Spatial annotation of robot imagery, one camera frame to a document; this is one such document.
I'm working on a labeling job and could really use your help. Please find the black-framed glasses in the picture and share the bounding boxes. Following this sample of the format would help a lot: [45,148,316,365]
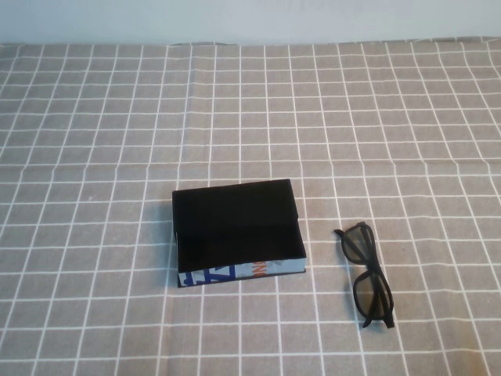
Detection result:
[333,221,395,329]

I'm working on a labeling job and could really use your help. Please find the grey white-checked tablecloth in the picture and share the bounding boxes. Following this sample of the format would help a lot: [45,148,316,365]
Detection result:
[0,35,501,376]

